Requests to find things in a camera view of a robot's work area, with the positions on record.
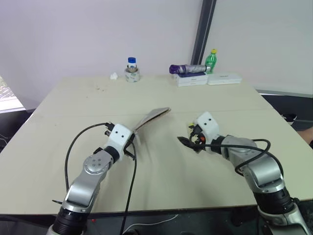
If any folded purple grey umbrella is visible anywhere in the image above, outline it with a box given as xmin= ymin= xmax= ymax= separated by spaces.
xmin=169 ymin=64 xmax=212 ymax=74

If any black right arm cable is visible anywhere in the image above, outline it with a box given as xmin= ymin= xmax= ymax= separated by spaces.
xmin=195 ymin=139 xmax=271 ymax=176

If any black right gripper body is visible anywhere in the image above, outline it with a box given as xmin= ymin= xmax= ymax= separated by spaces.
xmin=187 ymin=121 xmax=207 ymax=149

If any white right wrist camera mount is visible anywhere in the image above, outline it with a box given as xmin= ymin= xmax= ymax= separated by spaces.
xmin=195 ymin=111 xmax=220 ymax=143

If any grey partition base rail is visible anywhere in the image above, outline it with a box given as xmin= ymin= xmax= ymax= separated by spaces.
xmin=255 ymin=88 xmax=313 ymax=99

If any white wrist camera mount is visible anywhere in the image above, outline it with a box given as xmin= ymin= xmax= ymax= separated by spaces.
xmin=104 ymin=123 xmax=134 ymax=162
xmin=195 ymin=111 xmax=220 ymax=143

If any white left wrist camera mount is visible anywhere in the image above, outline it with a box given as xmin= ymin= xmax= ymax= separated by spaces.
xmin=104 ymin=123 xmax=134 ymax=162

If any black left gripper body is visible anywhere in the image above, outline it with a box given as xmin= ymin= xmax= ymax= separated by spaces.
xmin=103 ymin=121 xmax=115 ymax=137

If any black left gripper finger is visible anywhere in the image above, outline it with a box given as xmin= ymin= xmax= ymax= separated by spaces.
xmin=123 ymin=133 xmax=136 ymax=162

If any grey cloth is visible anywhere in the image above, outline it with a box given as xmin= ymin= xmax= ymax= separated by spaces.
xmin=132 ymin=107 xmax=172 ymax=148

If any black hanging cable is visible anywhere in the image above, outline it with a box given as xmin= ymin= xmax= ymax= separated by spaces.
xmin=120 ymin=137 xmax=138 ymax=235

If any thin white cable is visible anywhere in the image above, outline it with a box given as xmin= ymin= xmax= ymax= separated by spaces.
xmin=133 ymin=214 xmax=179 ymax=228

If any person's bare leg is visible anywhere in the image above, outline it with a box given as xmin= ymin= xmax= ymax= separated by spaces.
xmin=300 ymin=127 xmax=313 ymax=149

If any white printed tape roll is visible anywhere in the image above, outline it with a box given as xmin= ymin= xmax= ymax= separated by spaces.
xmin=124 ymin=68 xmax=141 ymax=83

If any flat white box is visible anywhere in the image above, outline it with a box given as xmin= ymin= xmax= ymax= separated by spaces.
xmin=206 ymin=72 xmax=243 ymax=86

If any white box purple label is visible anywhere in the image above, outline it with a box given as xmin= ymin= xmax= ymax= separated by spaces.
xmin=174 ymin=72 xmax=210 ymax=87

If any blue capped clear bottle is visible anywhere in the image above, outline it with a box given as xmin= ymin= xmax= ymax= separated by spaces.
xmin=126 ymin=57 xmax=137 ymax=73

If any dark grey partition post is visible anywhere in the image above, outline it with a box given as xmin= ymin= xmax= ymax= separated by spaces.
xmin=190 ymin=0 xmax=218 ymax=66

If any green bottle yellow cap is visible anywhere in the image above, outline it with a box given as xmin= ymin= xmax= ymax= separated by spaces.
xmin=204 ymin=48 xmax=218 ymax=74

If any black and white shoe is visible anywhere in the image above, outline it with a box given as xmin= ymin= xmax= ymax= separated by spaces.
xmin=280 ymin=113 xmax=299 ymax=126

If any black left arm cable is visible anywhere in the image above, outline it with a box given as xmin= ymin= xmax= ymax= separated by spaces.
xmin=64 ymin=122 xmax=110 ymax=194

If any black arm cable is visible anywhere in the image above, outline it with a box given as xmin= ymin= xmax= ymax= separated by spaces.
xmin=195 ymin=139 xmax=271 ymax=176
xmin=64 ymin=122 xmax=110 ymax=194

